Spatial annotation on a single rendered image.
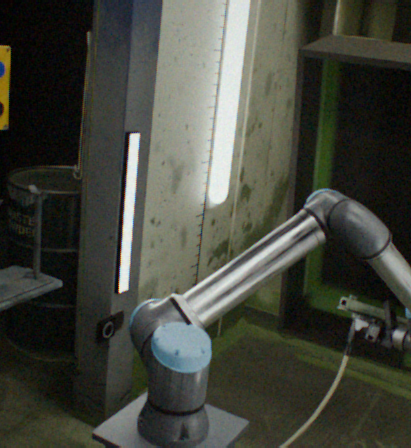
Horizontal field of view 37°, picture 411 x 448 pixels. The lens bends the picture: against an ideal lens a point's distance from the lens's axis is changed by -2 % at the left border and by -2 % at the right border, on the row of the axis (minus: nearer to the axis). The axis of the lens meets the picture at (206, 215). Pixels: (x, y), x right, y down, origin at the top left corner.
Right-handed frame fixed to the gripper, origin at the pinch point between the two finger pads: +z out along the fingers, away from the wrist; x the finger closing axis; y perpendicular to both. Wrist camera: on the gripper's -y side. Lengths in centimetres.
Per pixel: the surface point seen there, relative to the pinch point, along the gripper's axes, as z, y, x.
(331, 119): 30, -72, -16
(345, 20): 83, -144, 25
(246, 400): 55, 56, 14
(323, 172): 37, -53, -5
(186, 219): 79, -15, -35
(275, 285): 108, 2, 62
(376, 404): 22, 40, 67
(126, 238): 57, 0, -74
